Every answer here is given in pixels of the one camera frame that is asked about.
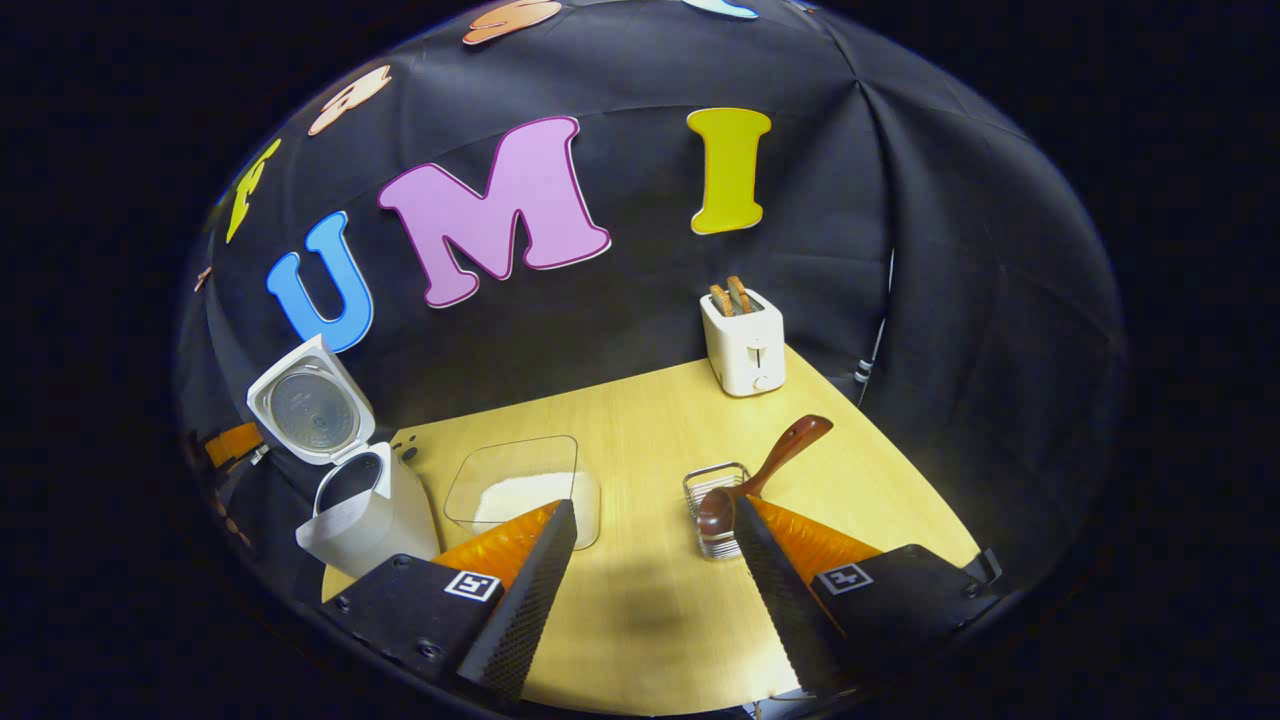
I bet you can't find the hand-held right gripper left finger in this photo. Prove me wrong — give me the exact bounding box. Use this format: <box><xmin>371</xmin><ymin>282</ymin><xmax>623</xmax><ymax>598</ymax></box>
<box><xmin>320</xmin><ymin>500</ymin><xmax>579</xmax><ymax>706</ymax></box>

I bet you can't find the white rice cooker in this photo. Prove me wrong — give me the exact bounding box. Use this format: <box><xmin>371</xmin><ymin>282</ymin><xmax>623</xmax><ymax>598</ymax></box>
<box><xmin>247</xmin><ymin>334</ymin><xmax>443</xmax><ymax>579</ymax></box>

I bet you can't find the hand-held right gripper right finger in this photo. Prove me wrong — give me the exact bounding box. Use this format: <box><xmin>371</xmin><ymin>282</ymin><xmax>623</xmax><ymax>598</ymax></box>
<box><xmin>733</xmin><ymin>495</ymin><xmax>1003</xmax><ymax>701</ymax></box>

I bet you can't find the metal wire chopstick holder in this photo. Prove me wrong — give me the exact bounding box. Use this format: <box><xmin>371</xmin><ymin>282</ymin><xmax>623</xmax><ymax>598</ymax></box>
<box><xmin>683</xmin><ymin>462</ymin><xmax>753</xmax><ymax>559</ymax></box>

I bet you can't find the brown wooden spoon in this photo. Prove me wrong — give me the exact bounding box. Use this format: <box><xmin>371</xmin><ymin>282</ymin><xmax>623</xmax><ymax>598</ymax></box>
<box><xmin>697</xmin><ymin>415</ymin><xmax>834</xmax><ymax>541</ymax></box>

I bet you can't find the black backdrop cloth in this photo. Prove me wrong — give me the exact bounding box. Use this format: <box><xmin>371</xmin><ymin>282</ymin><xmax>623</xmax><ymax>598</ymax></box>
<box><xmin>170</xmin><ymin>0</ymin><xmax>1131</xmax><ymax>621</ymax></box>

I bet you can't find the white rice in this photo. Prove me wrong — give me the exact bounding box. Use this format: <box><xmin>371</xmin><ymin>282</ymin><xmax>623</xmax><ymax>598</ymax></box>
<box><xmin>472</xmin><ymin>472</ymin><xmax>576</xmax><ymax>526</ymax></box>

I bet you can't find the clear plastic container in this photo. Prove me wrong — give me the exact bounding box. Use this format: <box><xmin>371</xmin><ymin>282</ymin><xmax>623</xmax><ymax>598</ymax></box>
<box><xmin>443</xmin><ymin>435</ymin><xmax>603</xmax><ymax>551</ymax></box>

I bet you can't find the white toaster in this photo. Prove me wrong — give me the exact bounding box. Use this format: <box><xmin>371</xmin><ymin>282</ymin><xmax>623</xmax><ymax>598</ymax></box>
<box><xmin>700</xmin><ymin>288</ymin><xmax>786</xmax><ymax>398</ymax></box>

